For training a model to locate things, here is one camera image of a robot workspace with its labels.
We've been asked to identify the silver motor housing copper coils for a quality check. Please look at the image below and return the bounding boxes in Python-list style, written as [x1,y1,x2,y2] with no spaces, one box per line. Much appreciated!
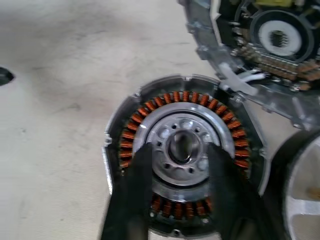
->
[101,73,270,240]

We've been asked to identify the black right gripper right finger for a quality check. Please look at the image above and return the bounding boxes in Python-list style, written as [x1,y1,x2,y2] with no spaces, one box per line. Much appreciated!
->
[206,144,276,240]

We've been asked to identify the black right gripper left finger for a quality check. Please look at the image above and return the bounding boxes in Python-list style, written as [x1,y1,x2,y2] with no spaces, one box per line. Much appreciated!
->
[94,143,154,240]

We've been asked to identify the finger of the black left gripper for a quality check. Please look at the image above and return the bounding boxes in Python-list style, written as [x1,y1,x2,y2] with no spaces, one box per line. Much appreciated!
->
[0,66,15,87]

